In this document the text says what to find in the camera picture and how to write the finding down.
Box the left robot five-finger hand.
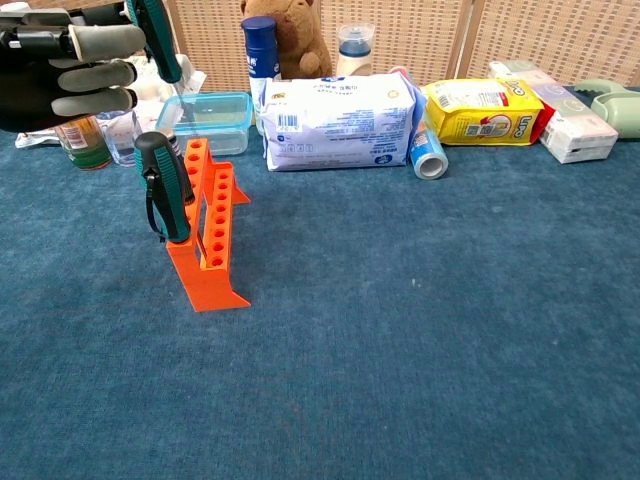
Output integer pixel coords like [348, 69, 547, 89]
[0, 0, 151, 134]

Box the woven rattan folding screen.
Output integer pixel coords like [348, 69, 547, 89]
[0, 0, 640, 94]

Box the yellow Lipo snack bag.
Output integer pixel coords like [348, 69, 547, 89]
[421, 78, 546, 147]

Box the white wet wipes pack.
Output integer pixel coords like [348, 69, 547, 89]
[261, 73, 418, 172]

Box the red and yellow snack box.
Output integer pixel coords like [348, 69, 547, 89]
[534, 107, 557, 145]

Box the green tea bottle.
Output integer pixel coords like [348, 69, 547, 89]
[54, 115, 113, 171]

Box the white egg carton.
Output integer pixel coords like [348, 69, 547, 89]
[132, 53, 207, 104]

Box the clear water bottle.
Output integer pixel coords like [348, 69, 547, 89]
[97, 109, 152, 167]

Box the pastel tissue box pack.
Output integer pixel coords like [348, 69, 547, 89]
[487, 60, 620, 165]

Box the black metal hex driver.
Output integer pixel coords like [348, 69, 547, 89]
[158, 126, 197, 206]

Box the large green-black screwdriver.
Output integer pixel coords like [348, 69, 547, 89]
[132, 131, 193, 245]

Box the small green-black screwdriver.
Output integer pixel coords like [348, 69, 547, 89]
[124, 0, 199, 126]

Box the blue felt table cover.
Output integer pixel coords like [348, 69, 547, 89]
[0, 84, 640, 480]

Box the clear container with blue lid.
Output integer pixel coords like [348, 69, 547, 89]
[155, 91, 254, 159]

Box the orange screwdriver holder rack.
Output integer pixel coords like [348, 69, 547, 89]
[165, 138, 252, 313]

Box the brown capybara plush toy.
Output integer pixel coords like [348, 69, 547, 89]
[240, 0, 334, 80]

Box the pale green lint roller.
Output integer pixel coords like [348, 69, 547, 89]
[573, 79, 640, 140]

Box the cream sauce bottle clear cap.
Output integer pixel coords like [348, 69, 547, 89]
[334, 22, 376, 78]

